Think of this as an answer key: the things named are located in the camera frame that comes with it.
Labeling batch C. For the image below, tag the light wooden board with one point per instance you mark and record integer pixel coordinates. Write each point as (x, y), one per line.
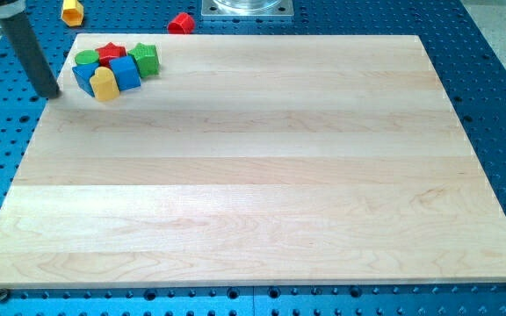
(254, 160)

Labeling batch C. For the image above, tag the green star block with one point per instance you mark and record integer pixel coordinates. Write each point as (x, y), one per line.
(146, 59)

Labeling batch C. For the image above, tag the red pentagon block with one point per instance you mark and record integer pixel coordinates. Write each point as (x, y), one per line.
(182, 23)

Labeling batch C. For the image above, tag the blue cube block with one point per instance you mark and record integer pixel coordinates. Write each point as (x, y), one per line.
(125, 72)

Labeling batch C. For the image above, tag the yellow heart block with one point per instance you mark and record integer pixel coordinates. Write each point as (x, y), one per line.
(104, 84)

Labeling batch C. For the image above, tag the red star block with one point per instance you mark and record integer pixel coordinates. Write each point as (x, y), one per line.
(109, 52)

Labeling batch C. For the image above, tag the blue triangle block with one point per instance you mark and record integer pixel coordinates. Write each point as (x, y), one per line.
(83, 74)

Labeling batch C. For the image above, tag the green cylinder block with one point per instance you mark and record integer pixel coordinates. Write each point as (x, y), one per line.
(86, 57)

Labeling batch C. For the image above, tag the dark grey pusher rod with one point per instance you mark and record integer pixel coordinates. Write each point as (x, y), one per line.
(23, 40)

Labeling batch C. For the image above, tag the yellow hexagon block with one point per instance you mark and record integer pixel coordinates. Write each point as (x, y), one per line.
(72, 12)

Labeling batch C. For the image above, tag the left board stop screw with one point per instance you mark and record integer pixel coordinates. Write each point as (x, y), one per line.
(4, 295)

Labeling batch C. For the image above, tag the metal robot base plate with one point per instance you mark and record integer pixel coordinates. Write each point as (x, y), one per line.
(246, 8)

